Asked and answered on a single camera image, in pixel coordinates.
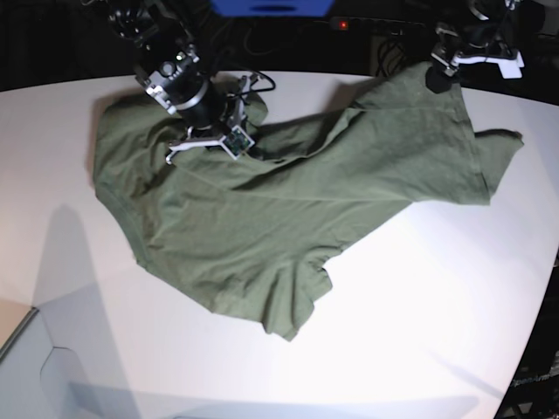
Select black power strip red light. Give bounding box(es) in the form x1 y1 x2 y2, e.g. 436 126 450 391
329 16 427 36

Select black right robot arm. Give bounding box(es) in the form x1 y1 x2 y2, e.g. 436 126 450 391
82 1 260 163

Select olive green t-shirt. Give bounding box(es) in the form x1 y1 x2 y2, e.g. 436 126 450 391
93 63 523 340

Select blue box at table back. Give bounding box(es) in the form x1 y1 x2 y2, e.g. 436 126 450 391
210 0 334 17

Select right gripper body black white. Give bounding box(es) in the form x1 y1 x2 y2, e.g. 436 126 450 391
165 73 256 165

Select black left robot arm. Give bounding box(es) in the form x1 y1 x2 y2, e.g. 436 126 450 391
425 1 549 98

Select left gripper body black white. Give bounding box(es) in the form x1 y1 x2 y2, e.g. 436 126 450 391
431 24 524 79

